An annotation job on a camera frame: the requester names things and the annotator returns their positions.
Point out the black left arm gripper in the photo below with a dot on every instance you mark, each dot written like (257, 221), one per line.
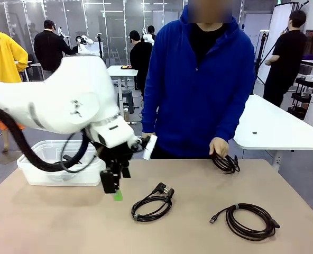
(117, 158)

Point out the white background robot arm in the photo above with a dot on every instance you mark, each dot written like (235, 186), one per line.
(86, 41)

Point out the person's right forearm blue sleeve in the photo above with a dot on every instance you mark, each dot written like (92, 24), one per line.
(149, 116)

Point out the person's left forearm blue sleeve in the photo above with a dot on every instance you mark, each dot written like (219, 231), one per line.
(226, 127)

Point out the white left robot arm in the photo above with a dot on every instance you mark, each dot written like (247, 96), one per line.
(66, 92)

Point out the person's right hand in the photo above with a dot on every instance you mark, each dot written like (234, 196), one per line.
(147, 135)

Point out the person's left hand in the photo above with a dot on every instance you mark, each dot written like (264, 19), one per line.
(220, 145)

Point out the clear plastic storage bin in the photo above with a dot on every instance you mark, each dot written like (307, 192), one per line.
(66, 180)

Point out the gray plastic stool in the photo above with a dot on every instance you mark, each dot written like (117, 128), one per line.
(127, 95)

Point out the small white desk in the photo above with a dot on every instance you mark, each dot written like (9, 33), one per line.
(119, 71)

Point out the person in blue hoodie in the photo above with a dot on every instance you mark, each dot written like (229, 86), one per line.
(198, 105)

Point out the person in black clothes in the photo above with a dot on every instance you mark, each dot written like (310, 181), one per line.
(140, 61)

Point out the person black jacket and cap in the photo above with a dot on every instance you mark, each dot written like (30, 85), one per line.
(50, 50)

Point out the person in yellow hoodie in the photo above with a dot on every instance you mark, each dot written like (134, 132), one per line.
(3, 58)

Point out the large white table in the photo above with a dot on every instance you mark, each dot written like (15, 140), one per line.
(278, 127)

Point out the black tripod stand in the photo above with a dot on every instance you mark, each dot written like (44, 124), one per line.
(263, 39)

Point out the person in black T-shirt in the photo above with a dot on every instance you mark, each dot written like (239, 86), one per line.
(288, 58)

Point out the black utility cart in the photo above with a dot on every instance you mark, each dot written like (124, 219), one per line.
(304, 83)

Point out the white folding partition screen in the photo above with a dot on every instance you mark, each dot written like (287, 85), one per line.
(275, 21)

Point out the purple cloth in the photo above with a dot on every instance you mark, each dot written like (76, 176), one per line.
(309, 56)

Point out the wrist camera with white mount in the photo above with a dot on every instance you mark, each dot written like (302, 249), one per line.
(149, 152)

